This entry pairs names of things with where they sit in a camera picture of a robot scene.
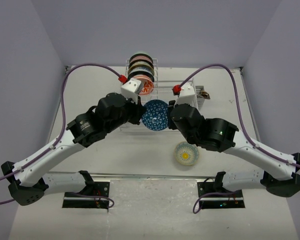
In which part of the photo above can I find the purple camera cable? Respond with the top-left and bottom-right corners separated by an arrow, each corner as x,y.
0,62 -> 127,206
177,62 -> 297,166

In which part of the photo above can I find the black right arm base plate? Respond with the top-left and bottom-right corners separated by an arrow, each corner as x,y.
194,178 -> 246,211

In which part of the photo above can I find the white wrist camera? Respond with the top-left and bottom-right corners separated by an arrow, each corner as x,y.
172,83 -> 196,107
120,78 -> 144,104

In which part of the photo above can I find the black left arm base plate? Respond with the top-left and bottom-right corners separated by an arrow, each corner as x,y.
62,181 -> 114,211

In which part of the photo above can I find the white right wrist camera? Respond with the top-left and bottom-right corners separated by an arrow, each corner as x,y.
172,83 -> 196,107

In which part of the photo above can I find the mint green bowl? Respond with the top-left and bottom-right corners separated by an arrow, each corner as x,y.
133,51 -> 149,56

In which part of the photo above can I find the yellow blue patterned bowl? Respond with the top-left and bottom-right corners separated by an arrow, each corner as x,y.
173,141 -> 200,166

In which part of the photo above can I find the brown utensil in holder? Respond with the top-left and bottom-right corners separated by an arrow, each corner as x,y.
199,91 -> 211,100

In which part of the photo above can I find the pink patterned bowl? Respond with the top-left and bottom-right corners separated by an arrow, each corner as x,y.
129,53 -> 153,65

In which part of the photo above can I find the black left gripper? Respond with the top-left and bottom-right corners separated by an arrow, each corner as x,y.
106,93 -> 147,133

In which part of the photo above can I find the grey cutlery holder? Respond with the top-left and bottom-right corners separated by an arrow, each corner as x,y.
195,85 -> 205,110

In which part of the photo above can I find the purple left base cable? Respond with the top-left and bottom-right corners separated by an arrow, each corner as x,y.
64,196 -> 115,210

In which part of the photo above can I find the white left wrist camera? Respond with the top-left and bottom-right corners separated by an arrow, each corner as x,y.
120,78 -> 144,104

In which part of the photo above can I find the white wire dish rack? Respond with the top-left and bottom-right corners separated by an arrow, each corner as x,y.
117,58 -> 200,133

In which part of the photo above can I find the yellow flower leaf bowl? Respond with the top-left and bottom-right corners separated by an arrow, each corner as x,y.
127,61 -> 155,75

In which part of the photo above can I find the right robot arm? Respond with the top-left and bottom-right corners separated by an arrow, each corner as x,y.
167,100 -> 300,198

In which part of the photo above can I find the blue triangle patterned bowl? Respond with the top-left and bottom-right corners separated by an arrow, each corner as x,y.
141,99 -> 169,132

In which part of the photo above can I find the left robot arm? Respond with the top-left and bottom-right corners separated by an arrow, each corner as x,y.
1,92 -> 146,206

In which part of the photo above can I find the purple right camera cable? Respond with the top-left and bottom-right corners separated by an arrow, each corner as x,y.
177,62 -> 297,166

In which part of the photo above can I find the orange floral patterned bowl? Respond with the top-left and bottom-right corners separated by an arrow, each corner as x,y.
134,75 -> 155,96

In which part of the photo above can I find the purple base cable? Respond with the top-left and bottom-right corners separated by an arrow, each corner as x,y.
64,196 -> 115,210
192,191 -> 237,215

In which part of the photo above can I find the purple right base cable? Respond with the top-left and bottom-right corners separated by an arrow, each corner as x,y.
192,191 -> 237,215

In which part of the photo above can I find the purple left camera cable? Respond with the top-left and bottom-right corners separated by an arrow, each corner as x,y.
0,62 -> 127,206

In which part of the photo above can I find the blue white floral bowl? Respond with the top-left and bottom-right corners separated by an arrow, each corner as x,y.
127,70 -> 155,82

